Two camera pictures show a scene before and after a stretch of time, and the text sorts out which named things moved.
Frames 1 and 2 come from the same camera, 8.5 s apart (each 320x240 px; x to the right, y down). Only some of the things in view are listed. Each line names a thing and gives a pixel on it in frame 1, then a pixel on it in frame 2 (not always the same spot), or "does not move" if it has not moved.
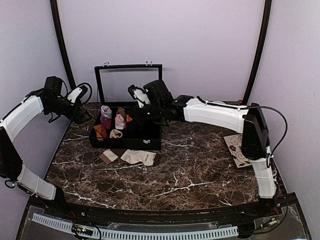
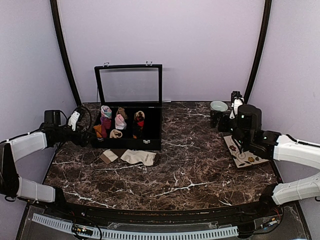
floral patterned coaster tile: [234, 142] does not move
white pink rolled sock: [105, 111] does not move
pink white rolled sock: [119, 122] does not move
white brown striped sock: [131, 156] does not move
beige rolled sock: [115, 134] does not move
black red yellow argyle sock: [132, 123] -> [137, 131]
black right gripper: [142, 119] -> [215, 119]
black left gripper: [78, 120] -> [83, 143]
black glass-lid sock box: [116, 124] does not move
